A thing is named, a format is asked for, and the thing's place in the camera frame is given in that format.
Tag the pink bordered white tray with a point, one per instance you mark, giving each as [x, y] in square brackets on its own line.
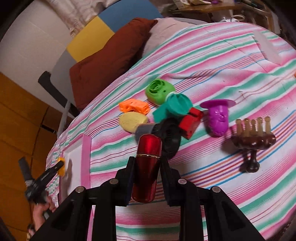
[77, 167]

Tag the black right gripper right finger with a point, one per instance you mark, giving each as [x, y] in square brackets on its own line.
[200, 207]

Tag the brown wooden massager comb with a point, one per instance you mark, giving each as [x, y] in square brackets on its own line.
[253, 135]

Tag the red metallic cylinder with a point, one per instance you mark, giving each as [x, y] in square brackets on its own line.
[147, 159]

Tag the purple plastic mold toy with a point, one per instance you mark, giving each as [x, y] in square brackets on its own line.
[218, 115]

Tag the yellow oval dough piece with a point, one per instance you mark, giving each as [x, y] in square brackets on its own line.
[131, 120]

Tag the red plastic block toy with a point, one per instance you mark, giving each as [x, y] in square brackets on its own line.
[190, 122]

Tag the green plastic plug-in device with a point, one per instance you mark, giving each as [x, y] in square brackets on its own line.
[158, 90]

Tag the dark red pillow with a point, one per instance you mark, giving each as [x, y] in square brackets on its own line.
[92, 75]

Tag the teal plastic cup toy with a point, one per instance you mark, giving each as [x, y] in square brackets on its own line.
[175, 105]

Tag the person's left hand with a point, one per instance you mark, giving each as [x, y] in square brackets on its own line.
[39, 209]

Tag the blue yellow grey headboard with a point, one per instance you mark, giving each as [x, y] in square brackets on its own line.
[93, 38]

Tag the translucent white tape strip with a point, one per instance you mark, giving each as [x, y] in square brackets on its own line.
[267, 48]

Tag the pink pillow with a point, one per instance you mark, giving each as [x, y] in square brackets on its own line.
[163, 30]

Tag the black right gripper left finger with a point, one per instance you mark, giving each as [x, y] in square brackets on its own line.
[94, 206]

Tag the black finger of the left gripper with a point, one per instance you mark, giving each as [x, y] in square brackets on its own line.
[42, 181]

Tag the black and grey tool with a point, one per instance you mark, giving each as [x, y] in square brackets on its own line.
[167, 130]

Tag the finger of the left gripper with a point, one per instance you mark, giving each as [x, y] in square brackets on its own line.
[25, 169]

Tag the wooden desk with clutter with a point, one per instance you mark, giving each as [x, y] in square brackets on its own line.
[257, 7]

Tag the orange plastic block toy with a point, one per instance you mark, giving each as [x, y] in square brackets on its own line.
[134, 105]

